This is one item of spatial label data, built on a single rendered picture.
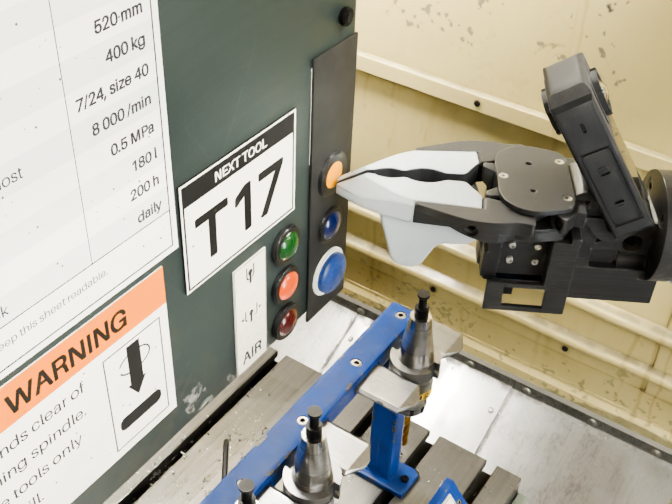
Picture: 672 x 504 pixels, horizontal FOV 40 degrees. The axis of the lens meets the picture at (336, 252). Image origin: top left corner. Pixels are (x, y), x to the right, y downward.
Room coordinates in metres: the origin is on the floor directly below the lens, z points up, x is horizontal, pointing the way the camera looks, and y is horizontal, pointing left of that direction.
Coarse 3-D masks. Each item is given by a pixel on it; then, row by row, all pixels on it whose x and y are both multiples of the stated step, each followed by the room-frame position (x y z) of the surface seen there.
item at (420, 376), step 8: (392, 352) 0.81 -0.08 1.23; (392, 360) 0.79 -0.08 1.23; (440, 360) 0.80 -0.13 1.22; (392, 368) 0.79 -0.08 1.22; (400, 368) 0.78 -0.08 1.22; (408, 368) 0.78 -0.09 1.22; (424, 368) 0.78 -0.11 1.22; (432, 368) 0.79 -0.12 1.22; (408, 376) 0.77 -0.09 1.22; (416, 376) 0.77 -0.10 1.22; (424, 376) 0.77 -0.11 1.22; (424, 384) 0.78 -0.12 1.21
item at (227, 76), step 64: (192, 0) 0.39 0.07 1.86; (256, 0) 0.43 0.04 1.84; (320, 0) 0.47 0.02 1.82; (192, 64) 0.38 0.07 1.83; (256, 64) 0.43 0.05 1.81; (192, 128) 0.38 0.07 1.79; (256, 128) 0.42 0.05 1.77; (192, 320) 0.37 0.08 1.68; (0, 384) 0.27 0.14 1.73; (192, 384) 0.37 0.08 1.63
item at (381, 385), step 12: (372, 372) 0.78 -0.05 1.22; (384, 372) 0.78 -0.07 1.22; (360, 384) 0.76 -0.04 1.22; (372, 384) 0.76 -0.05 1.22; (384, 384) 0.76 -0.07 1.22; (396, 384) 0.76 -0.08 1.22; (408, 384) 0.76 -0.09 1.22; (372, 396) 0.74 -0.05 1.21; (384, 396) 0.74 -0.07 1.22; (396, 396) 0.74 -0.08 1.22; (408, 396) 0.75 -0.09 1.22; (396, 408) 0.73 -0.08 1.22; (408, 408) 0.73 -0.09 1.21
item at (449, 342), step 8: (432, 320) 0.88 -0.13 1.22; (440, 328) 0.87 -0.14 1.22; (448, 328) 0.87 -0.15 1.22; (440, 336) 0.85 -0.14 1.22; (448, 336) 0.85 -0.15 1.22; (456, 336) 0.85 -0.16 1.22; (440, 344) 0.84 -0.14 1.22; (448, 344) 0.84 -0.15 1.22; (456, 344) 0.84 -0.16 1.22; (440, 352) 0.82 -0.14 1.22; (448, 352) 0.82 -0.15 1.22; (456, 352) 0.83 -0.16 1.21
